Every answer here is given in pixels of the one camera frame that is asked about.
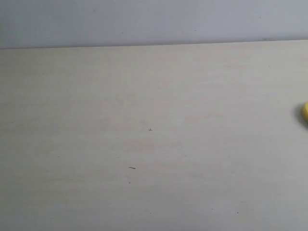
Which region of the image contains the yellow object at edge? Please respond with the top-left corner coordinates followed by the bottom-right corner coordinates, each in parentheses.
top-left (301, 102), bottom-right (308, 122)

